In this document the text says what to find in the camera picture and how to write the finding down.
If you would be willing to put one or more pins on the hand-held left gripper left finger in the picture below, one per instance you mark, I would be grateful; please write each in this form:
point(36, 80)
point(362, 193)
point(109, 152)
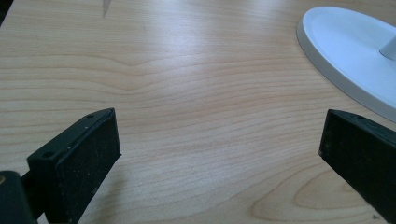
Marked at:
point(77, 168)

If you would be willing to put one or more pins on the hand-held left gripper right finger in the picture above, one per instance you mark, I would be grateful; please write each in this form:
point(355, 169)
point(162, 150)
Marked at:
point(364, 155)

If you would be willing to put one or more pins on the white utensil rack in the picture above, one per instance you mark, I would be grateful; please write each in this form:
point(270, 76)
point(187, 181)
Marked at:
point(342, 46)

